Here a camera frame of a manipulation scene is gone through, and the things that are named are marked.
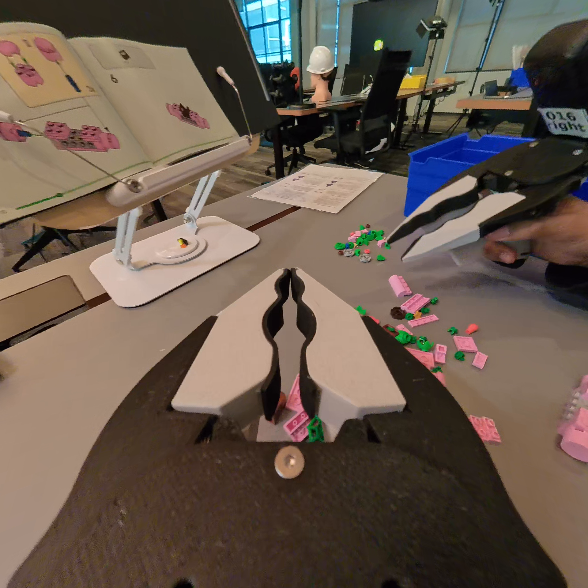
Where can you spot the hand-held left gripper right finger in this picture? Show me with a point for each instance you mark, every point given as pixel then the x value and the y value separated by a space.
pixel 353 367

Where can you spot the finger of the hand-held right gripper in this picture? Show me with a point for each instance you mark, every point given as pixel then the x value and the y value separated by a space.
pixel 459 229
pixel 441 200

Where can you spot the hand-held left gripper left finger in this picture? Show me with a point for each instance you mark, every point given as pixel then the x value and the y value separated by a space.
pixel 225 367

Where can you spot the pink grey brick assembly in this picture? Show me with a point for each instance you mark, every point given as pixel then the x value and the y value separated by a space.
pixel 578 404

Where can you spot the person's right hand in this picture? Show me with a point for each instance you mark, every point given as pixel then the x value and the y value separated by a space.
pixel 560 229

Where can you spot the blue plastic bin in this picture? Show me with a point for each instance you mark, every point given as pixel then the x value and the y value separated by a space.
pixel 441 160

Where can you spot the wooden top desk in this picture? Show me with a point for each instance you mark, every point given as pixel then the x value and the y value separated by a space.
pixel 413 94
pixel 496 102

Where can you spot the black office chair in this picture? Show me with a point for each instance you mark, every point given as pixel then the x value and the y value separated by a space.
pixel 372 115
pixel 294 124

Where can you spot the pile of pink toy bricks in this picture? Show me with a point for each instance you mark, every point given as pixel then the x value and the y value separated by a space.
pixel 465 343

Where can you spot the white book stand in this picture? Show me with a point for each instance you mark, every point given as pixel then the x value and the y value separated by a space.
pixel 183 257

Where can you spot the white printed sheet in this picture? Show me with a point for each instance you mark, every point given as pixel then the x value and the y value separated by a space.
pixel 321 186

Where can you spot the yellow plastic bin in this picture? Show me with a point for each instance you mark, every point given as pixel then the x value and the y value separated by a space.
pixel 411 81

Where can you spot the black light stand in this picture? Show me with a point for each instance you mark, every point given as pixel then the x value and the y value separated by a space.
pixel 432 55

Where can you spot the mannequin head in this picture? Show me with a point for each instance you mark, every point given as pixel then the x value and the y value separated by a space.
pixel 321 87

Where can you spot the large black screen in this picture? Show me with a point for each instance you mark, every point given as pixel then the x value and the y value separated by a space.
pixel 395 27

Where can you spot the white hard hat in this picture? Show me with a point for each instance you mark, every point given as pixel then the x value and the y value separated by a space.
pixel 320 59

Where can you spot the round wooden table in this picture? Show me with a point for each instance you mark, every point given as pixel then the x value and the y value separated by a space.
pixel 69 216

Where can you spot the open instruction booklet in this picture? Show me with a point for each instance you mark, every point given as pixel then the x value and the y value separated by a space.
pixel 138 92

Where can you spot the black divider panel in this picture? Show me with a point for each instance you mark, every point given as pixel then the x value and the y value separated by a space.
pixel 138 18

